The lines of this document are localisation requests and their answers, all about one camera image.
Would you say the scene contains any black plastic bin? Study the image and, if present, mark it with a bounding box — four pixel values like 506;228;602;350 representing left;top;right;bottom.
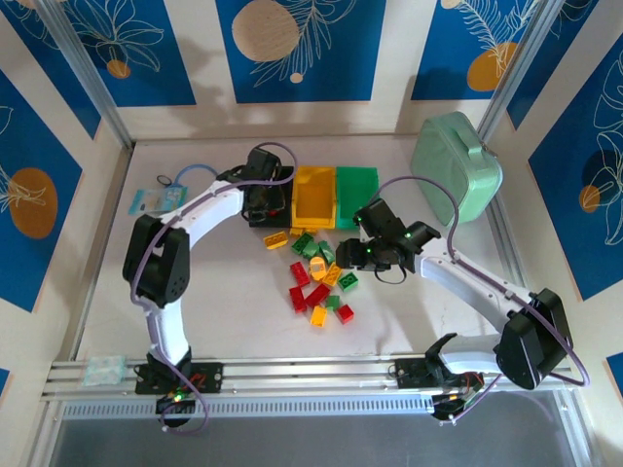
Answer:
247;166;296;229

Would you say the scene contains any yellow plastic bin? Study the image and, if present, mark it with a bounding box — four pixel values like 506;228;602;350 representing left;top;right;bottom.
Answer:
290;165;339;231

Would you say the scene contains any green plastic bin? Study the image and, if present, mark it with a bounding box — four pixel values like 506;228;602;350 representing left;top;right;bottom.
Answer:
335;165;382;231

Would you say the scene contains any blue and white packet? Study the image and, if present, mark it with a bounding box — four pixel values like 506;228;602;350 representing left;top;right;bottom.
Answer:
128;187;189;215

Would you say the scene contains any mint green zipper case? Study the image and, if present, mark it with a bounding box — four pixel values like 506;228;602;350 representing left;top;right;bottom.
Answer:
410;111;504;225

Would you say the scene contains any small clear tissue pack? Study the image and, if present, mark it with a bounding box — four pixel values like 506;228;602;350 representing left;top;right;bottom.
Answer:
82;354;128;387

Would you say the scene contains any black right camera cable loop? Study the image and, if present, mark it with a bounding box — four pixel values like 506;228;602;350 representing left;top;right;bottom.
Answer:
373;265;408;286

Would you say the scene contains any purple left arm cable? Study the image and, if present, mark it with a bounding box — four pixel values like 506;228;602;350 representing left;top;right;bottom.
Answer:
129;141;299;437

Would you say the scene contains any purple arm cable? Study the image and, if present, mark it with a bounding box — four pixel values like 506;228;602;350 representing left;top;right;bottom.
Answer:
129;141;299;437
377;175;593;427

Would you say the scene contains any blue cable loop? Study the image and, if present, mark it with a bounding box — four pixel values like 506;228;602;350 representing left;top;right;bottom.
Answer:
173;163;218;189

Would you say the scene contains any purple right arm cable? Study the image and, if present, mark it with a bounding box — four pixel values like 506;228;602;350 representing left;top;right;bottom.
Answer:
377;175;593;427

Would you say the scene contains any aluminium front rail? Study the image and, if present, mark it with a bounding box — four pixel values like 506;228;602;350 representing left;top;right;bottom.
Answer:
41;357;575;403

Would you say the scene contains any slotted grey cable duct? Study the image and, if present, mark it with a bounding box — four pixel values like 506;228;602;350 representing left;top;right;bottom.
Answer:
60;394;561;420

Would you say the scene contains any aluminium frame post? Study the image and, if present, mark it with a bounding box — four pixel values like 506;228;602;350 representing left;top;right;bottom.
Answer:
36;0;137;150
476;0;561;142

